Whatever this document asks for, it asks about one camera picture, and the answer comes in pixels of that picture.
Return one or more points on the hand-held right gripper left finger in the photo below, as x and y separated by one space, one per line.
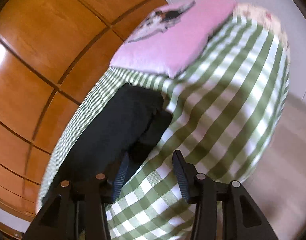
119 177

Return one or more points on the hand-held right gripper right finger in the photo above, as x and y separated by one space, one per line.
183 177

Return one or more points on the wooden wardrobe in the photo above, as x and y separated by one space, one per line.
43 55

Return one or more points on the green checked blanket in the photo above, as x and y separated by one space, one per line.
218 105

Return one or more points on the black embroidered pants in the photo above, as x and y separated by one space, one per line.
118 120

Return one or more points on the floral bed sheet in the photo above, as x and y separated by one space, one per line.
273 27

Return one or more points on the pink cat print pillow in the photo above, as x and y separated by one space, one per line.
173 42

